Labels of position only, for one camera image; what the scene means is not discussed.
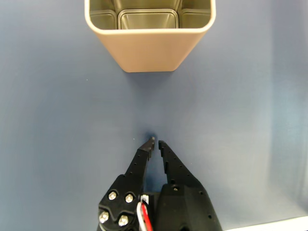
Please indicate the beige metal square container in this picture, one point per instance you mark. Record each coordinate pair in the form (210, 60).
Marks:
(149, 48)

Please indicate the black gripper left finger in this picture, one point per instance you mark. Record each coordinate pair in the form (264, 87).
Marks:
(125, 192)

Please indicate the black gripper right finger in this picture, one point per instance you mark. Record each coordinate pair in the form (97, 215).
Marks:
(183, 204)

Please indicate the blue-grey table mat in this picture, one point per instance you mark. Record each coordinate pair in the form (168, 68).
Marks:
(60, 120)

